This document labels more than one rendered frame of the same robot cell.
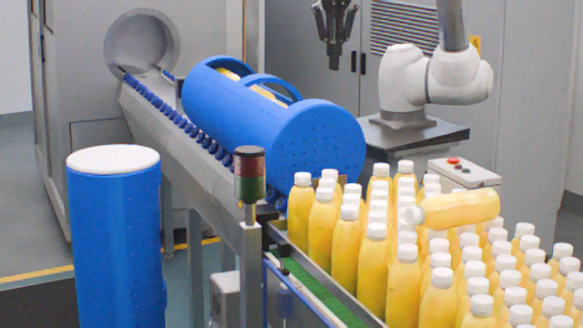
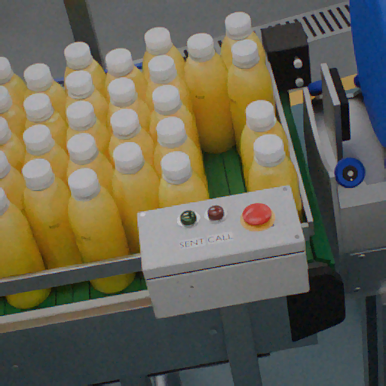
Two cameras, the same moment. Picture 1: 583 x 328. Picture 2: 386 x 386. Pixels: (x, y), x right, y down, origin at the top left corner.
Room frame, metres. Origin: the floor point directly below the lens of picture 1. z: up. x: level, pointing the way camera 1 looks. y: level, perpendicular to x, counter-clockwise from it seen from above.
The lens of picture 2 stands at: (2.36, -1.23, 2.00)
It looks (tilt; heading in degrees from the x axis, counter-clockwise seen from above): 45 degrees down; 115
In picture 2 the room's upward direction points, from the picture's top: 12 degrees counter-clockwise
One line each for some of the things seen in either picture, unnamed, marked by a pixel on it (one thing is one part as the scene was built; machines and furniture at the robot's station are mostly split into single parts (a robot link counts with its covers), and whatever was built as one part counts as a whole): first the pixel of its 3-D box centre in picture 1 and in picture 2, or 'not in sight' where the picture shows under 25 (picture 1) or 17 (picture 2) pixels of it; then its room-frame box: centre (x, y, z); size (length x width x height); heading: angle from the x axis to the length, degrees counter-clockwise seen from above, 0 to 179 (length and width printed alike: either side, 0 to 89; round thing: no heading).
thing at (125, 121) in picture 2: (406, 192); (124, 123); (1.83, -0.28, 1.09); 0.04 x 0.04 x 0.02
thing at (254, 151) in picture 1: (250, 187); not in sight; (1.60, 0.08, 1.18); 0.06 x 0.06 x 0.16
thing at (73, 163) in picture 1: (112, 158); not in sight; (2.30, 0.52, 1.03); 0.28 x 0.28 x 0.01
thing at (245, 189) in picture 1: (250, 185); not in sight; (1.60, 0.08, 1.18); 0.06 x 0.06 x 0.05
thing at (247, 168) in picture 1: (250, 163); not in sight; (1.60, 0.08, 1.23); 0.06 x 0.06 x 0.04
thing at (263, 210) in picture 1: (263, 227); (286, 62); (1.98, 0.06, 0.95); 0.10 x 0.07 x 0.10; 113
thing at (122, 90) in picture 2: (379, 196); (121, 90); (1.80, -0.21, 1.09); 0.04 x 0.04 x 0.02
